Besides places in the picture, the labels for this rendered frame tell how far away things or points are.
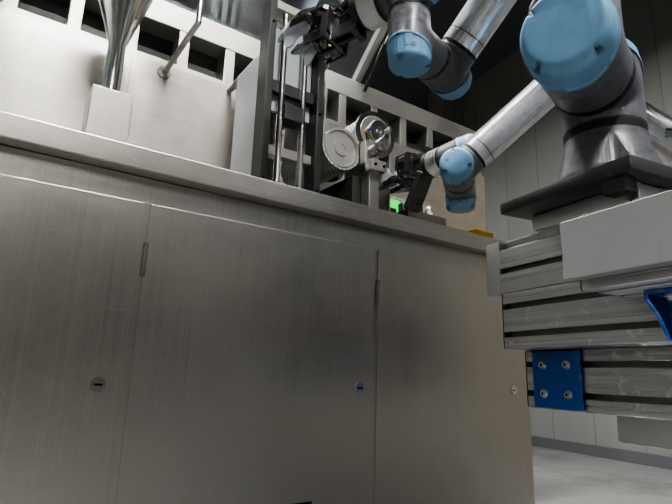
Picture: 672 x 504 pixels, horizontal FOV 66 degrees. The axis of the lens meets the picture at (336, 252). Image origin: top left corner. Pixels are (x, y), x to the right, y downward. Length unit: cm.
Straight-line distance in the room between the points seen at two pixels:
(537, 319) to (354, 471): 48
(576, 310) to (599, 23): 37
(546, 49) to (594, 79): 7
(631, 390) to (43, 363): 81
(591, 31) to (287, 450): 80
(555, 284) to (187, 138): 118
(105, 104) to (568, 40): 98
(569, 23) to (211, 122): 119
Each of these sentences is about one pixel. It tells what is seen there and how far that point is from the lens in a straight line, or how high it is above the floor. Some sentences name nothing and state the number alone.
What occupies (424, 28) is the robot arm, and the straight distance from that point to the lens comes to 96.
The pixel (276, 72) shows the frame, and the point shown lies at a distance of 136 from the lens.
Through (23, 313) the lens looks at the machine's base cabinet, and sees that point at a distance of 87.
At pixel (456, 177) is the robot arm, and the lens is 119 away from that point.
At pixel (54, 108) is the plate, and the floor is 120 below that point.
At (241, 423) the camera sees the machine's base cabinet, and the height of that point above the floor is 46.
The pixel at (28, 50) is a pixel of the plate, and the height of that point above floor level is 134.
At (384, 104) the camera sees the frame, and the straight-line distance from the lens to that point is 217.
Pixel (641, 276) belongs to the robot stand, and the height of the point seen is 66.
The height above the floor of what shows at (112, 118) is 110.
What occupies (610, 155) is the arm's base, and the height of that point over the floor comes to 86.
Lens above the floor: 55
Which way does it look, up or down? 13 degrees up
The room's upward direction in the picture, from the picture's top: 2 degrees clockwise
